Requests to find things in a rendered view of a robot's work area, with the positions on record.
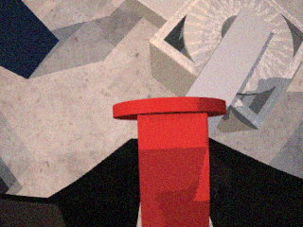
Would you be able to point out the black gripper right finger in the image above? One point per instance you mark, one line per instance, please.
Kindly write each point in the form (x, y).
(244, 192)

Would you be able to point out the grey cube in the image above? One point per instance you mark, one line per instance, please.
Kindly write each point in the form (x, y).
(3, 187)

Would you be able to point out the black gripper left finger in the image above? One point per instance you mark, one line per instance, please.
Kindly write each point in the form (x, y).
(107, 196)

